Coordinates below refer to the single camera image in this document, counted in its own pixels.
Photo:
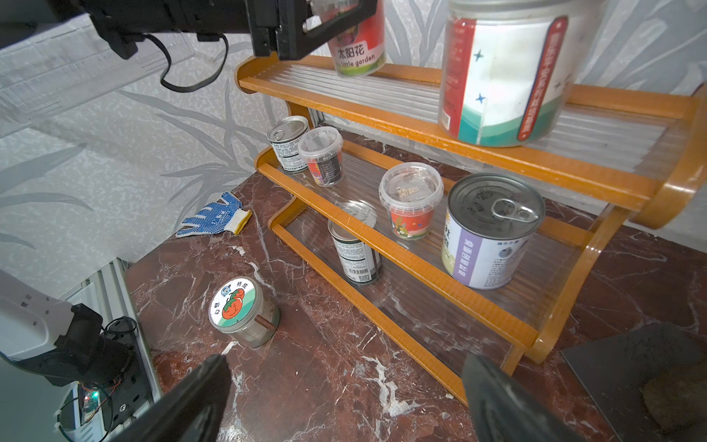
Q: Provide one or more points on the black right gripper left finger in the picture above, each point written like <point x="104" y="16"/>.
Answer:
<point x="192" y="411"/>

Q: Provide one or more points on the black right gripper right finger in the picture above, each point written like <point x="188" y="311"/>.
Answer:
<point x="501" y="410"/>

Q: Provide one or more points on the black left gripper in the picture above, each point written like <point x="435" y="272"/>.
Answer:
<point x="278" y="27"/>

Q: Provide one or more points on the small red label plastic cup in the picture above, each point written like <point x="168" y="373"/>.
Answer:
<point x="360" y="50"/>

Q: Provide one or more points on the tomato lid jar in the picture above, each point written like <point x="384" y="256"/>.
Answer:
<point x="241" y="310"/>
<point x="508" y="67"/>

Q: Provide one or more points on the small clear cup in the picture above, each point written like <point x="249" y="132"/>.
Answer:
<point x="321" y="149"/>
<point x="411" y="193"/>

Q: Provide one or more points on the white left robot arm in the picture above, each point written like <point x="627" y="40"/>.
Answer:
<point x="39" y="334"/>

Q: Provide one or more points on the black label can bottom shelf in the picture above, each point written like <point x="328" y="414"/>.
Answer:
<point x="361" y="263"/>

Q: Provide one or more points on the silver pull-tab can left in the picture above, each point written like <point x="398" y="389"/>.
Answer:
<point x="284" y="137"/>

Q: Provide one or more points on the left green circuit board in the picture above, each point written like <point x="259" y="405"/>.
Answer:
<point x="89" y="404"/>

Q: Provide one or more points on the brown tree trunk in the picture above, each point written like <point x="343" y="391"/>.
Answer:
<point x="676" y="400"/>

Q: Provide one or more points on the blue dotted work glove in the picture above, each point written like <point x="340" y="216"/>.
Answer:
<point x="225" y="215"/>

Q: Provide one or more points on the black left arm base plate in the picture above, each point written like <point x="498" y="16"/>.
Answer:
<point x="131" y="391"/>

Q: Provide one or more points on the dark metal tree base plate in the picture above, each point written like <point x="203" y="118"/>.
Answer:
<point x="613" y="371"/>

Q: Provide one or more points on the aluminium front rail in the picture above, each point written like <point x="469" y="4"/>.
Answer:
<point x="107" y="294"/>

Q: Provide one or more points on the clear acrylic wall shelf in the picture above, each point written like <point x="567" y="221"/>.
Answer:
<point x="63" y="68"/>

